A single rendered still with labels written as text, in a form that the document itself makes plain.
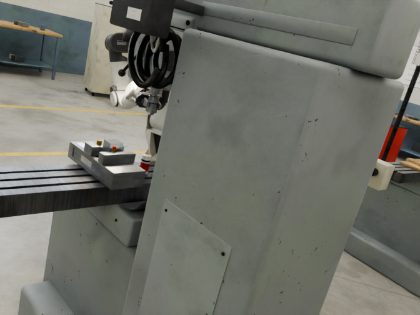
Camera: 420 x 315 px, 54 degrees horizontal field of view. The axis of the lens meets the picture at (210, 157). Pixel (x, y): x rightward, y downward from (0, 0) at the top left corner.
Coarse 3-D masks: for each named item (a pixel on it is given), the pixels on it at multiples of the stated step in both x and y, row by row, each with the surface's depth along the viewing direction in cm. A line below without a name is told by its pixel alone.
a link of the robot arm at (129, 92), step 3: (129, 84) 189; (132, 84) 185; (135, 84) 186; (126, 87) 193; (129, 87) 187; (132, 87) 185; (135, 87) 185; (126, 90) 192; (129, 90) 186; (132, 90) 185; (126, 93) 190; (129, 93) 186; (132, 93) 186; (126, 96) 190; (129, 96) 189; (129, 99) 193; (132, 99) 195; (132, 102) 197
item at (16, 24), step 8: (0, 24) 708; (8, 24) 724; (16, 24) 754; (24, 24) 754; (40, 24) 777; (40, 32) 756; (48, 32) 766; (56, 40) 787; (56, 48) 789; (0, 56) 779; (16, 56) 759; (56, 56) 794; (24, 64) 763; (32, 64) 781; (40, 64) 801; (56, 64) 800; (392, 120) 964; (408, 120) 875; (416, 120) 906; (416, 144) 913; (408, 152) 881; (416, 152) 899
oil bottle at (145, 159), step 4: (148, 152) 176; (144, 156) 175; (148, 156) 175; (144, 160) 176; (148, 160) 176; (140, 164) 177; (144, 164) 176; (148, 164) 177; (144, 168) 177; (148, 168) 178
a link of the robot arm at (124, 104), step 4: (120, 92) 208; (124, 92) 209; (120, 96) 207; (124, 96) 202; (120, 100) 207; (124, 100) 202; (120, 104) 207; (124, 104) 204; (128, 104) 202; (132, 104) 200; (136, 104) 212; (120, 108) 211; (124, 108) 209; (128, 108) 206
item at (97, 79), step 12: (96, 12) 738; (108, 12) 710; (96, 24) 735; (108, 24) 718; (96, 36) 733; (96, 48) 730; (96, 60) 729; (108, 60) 741; (84, 72) 780; (96, 72) 738; (108, 72) 749; (84, 84) 777; (96, 84) 745; (108, 84) 757
